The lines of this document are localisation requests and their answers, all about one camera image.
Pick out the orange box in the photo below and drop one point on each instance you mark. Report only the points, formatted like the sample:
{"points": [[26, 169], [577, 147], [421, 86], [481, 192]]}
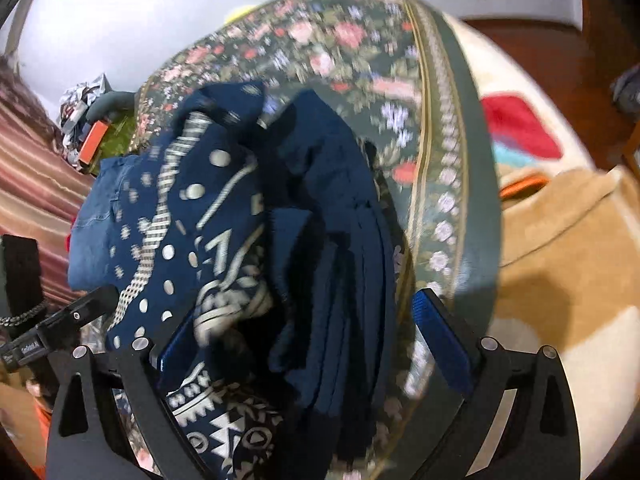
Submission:
{"points": [[92, 142]]}

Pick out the dark green floral quilt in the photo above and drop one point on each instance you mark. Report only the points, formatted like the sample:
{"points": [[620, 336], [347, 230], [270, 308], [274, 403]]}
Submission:
{"points": [[340, 45]]}

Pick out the blue denim jeans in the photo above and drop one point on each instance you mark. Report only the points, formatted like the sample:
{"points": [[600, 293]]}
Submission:
{"points": [[95, 230]]}

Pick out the pile of clutter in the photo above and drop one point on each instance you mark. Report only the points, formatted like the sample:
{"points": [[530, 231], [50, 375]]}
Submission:
{"points": [[75, 105]]}

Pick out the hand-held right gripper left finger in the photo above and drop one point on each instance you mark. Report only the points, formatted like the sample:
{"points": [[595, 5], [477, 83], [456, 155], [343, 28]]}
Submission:
{"points": [[170, 350]]}

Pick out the beige plush blanket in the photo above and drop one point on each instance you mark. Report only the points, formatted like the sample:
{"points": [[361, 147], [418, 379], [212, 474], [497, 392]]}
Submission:
{"points": [[550, 240]]}

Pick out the red striped sheet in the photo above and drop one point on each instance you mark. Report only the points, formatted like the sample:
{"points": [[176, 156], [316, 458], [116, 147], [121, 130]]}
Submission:
{"points": [[35, 160]]}

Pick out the green item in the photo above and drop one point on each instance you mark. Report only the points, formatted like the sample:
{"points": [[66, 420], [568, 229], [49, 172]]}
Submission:
{"points": [[117, 135]]}

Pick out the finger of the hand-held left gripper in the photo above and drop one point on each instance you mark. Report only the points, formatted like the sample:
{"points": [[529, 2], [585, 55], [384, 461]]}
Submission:
{"points": [[85, 307]]}

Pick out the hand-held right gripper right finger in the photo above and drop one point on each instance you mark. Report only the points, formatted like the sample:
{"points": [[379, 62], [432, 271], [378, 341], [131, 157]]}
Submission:
{"points": [[440, 335]]}

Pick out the plain navy blue garment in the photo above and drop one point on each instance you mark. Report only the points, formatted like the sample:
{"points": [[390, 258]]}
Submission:
{"points": [[325, 270]]}

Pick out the navy white-patterned garment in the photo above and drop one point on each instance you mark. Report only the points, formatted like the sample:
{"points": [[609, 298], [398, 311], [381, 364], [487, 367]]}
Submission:
{"points": [[220, 210]]}

